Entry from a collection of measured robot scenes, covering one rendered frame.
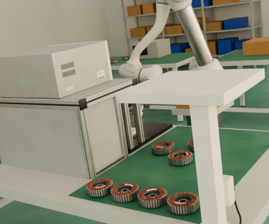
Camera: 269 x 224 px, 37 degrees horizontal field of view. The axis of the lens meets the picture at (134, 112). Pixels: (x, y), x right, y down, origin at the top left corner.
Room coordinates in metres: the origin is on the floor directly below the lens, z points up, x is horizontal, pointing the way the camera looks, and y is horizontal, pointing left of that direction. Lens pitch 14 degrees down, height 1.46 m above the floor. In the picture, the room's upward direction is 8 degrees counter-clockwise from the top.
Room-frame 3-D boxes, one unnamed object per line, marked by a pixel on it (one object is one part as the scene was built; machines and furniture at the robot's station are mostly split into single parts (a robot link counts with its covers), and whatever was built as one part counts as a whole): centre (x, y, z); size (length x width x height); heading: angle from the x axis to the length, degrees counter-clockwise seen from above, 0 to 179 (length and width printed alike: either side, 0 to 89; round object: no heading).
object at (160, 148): (1.91, -0.12, 0.77); 0.11 x 0.11 x 0.04
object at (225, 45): (8.42, -2.12, 0.43); 0.42 x 0.28 x 0.30; 141
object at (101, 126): (1.81, 0.15, 0.91); 0.28 x 0.03 x 0.32; 143
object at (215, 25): (8.58, -1.92, 0.86); 0.42 x 0.40 x 0.17; 53
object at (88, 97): (2.07, 0.37, 1.09); 0.68 x 0.44 x 0.05; 53
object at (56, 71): (2.07, 0.38, 1.22); 0.44 x 0.39 x 0.20; 53
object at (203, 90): (1.32, -0.20, 0.98); 0.37 x 0.35 x 0.46; 53
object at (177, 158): (1.75, -0.18, 0.77); 0.11 x 0.11 x 0.04
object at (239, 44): (8.16, -2.47, 0.40); 0.42 x 0.42 x 0.25; 53
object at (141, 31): (9.68, -0.45, 0.89); 0.42 x 0.40 x 0.21; 51
